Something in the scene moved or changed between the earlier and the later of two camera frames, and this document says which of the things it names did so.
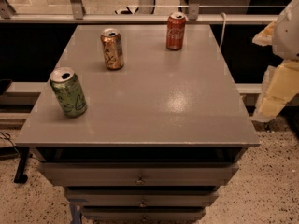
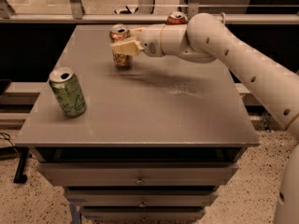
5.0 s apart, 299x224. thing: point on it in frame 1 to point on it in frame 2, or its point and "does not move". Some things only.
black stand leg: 21,177 does not move
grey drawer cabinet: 160,135 does not move
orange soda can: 113,49 to 119,33
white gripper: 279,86 to 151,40
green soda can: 69,91 does not move
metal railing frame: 78,16 does not move
